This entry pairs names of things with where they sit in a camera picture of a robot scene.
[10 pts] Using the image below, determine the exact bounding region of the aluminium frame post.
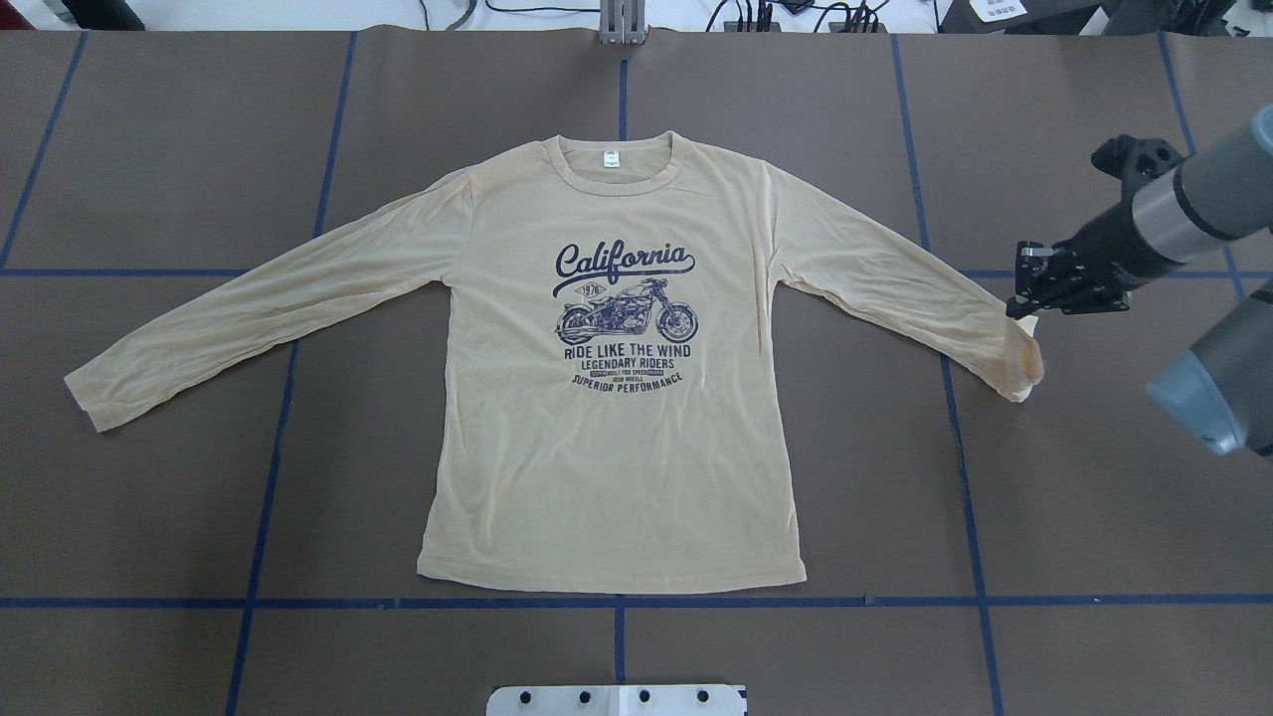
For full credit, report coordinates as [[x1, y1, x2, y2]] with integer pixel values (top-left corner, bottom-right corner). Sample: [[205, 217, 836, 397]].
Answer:
[[600, 0, 648, 46]]

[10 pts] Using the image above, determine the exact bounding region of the black power adapter box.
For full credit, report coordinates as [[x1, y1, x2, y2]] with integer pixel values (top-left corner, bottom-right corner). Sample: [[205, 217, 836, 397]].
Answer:
[[938, 1, 1102, 34]]

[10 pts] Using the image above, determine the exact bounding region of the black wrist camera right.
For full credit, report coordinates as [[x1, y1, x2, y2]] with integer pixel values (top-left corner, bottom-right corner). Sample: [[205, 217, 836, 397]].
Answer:
[[1090, 134, 1185, 186]]

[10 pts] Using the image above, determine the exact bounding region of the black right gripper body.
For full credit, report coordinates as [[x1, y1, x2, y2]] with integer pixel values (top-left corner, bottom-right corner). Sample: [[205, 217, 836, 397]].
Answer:
[[1015, 210, 1183, 313]]

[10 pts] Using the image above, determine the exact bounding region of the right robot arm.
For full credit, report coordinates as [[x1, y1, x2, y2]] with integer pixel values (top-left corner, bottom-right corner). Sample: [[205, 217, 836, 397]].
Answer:
[[1006, 107, 1272, 459]]

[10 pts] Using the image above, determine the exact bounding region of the cream long-sleeve printed shirt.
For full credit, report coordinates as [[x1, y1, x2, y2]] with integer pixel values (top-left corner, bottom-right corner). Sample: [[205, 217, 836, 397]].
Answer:
[[65, 131, 1044, 595]]

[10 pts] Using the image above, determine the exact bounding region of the white camera post base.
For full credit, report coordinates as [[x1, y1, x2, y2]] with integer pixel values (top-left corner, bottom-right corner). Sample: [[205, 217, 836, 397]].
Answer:
[[485, 683, 750, 715]]

